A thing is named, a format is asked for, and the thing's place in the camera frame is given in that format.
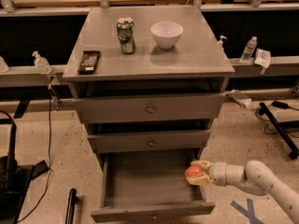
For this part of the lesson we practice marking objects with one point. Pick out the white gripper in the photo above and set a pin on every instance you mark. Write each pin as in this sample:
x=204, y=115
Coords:
x=218, y=173

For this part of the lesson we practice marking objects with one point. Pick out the red apple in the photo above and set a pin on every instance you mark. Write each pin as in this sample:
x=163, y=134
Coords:
x=194, y=171

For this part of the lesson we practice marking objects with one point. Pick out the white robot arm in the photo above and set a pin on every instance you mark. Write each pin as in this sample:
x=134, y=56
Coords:
x=254, y=178

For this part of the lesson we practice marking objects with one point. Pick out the grey middle drawer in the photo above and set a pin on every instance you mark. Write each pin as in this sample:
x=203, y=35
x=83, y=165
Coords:
x=127, y=142

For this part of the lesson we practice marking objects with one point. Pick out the grey top drawer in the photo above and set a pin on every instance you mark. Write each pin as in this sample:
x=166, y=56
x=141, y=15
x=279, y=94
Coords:
x=149, y=108

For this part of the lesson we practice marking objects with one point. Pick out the grey open bottom drawer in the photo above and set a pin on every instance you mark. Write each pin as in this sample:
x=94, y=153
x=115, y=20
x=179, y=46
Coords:
x=149, y=184

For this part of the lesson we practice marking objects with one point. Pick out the grey drawer cabinet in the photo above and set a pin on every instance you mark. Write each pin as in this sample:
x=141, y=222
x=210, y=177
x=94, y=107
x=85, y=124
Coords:
x=195, y=65

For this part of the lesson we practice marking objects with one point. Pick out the black bar bottom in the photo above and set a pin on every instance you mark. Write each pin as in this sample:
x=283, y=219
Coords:
x=70, y=210

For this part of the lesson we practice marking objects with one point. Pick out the white flat packet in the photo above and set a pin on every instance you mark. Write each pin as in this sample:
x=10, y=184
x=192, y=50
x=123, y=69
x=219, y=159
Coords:
x=240, y=98

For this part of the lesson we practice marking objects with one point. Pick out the black stand leg right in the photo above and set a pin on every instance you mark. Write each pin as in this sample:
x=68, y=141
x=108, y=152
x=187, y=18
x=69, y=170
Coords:
x=282, y=128

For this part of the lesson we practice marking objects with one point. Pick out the black power adapter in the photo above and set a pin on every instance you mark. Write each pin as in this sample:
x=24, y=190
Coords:
x=280, y=105

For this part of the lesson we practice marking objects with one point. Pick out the small white pump bottle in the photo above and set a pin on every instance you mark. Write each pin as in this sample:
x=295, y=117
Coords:
x=220, y=42

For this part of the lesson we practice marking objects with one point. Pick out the clear water bottle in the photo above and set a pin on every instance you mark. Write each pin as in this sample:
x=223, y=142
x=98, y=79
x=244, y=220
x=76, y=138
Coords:
x=248, y=50

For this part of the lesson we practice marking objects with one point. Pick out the white plastic packet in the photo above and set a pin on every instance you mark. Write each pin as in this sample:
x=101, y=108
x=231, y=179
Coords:
x=263, y=58

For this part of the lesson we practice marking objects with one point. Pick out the white bowl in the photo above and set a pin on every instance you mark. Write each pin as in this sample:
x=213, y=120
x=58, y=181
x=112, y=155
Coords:
x=166, y=34

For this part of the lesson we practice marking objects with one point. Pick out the black remote control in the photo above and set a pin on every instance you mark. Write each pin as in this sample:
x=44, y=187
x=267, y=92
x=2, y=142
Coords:
x=89, y=61

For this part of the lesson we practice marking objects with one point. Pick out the green soda can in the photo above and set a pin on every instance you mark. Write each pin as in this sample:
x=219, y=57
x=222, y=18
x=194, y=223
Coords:
x=125, y=32

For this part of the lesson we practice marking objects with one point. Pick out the black monitor stand left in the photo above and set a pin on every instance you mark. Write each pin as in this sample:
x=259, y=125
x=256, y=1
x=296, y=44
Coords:
x=14, y=179

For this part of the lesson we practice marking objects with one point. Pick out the clear pump bottle left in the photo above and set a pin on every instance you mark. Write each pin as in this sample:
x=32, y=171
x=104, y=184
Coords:
x=42, y=65

